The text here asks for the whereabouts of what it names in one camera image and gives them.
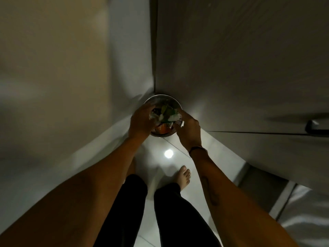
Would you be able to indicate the person's left forearm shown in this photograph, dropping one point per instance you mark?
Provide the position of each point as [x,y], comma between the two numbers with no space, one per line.
[84,192]

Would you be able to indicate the metal mesh sink strainer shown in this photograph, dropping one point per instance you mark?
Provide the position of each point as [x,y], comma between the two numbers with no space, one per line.
[178,119]

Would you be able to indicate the low grey cabinet door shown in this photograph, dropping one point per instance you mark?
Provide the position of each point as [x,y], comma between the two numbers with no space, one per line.
[277,156]

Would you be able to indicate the person's right foot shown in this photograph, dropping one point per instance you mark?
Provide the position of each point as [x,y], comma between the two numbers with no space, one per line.
[183,174]

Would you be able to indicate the round steel waste bin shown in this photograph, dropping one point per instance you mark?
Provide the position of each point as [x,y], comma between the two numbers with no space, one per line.
[164,99]

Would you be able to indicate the person's leg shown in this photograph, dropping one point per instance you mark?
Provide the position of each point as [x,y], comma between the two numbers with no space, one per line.
[126,216]
[180,218]

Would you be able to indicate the person's right thumb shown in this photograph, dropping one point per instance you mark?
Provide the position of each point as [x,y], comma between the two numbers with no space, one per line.
[175,127]

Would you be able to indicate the person's right hand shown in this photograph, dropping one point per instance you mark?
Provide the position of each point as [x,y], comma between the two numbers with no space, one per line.
[189,133]

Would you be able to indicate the food waste scraps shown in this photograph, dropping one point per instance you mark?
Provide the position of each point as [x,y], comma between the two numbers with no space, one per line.
[165,113]

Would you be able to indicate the tall grey cabinet door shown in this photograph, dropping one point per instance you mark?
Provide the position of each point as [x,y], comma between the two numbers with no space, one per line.
[231,61]

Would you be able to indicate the person's left fingers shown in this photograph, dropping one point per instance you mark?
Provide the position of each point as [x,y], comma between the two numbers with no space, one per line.
[151,109]

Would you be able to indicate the person's left hand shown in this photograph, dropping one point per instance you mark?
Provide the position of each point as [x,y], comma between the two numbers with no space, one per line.
[138,122]

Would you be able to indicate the person's right leg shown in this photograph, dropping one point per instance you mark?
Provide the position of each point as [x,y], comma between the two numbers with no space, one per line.
[180,218]

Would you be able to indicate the grey cloth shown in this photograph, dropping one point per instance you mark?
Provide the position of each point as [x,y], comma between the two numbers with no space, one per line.
[308,218]

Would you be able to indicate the person's left leg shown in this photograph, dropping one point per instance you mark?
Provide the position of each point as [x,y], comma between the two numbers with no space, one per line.
[126,216]

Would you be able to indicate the person's right forearm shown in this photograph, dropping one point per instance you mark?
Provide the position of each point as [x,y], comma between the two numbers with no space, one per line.
[231,203]

